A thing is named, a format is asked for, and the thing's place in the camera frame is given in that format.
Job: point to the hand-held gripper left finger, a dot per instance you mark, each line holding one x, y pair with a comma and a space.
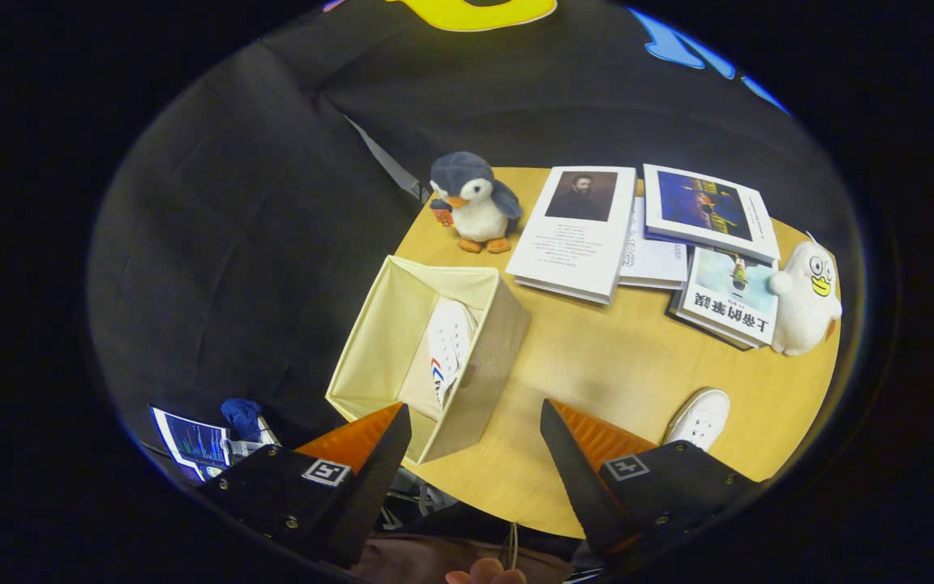
370, 495

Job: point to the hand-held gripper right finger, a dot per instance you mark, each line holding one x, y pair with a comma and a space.
589, 507

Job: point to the white canvas shoe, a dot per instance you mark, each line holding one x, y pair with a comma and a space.
702, 415
449, 341

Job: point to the cream fabric storage box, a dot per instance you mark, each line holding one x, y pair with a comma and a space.
386, 324

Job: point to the person's brown trousers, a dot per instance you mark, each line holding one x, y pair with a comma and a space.
418, 560

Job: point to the blue cloth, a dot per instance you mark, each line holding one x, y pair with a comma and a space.
242, 415

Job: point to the computer screen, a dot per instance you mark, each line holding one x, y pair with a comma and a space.
191, 442

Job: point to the book with pale sky cover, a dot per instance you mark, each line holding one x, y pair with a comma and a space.
730, 300

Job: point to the thin white booklet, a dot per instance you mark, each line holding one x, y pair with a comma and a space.
653, 259

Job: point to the white book with portrait cover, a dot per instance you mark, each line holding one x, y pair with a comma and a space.
572, 243

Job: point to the white duck plush toy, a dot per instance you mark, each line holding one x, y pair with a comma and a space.
806, 296

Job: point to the blue penguin plush toy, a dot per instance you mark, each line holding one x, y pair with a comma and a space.
479, 211

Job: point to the book with blue picture cover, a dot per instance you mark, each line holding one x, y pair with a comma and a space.
710, 207

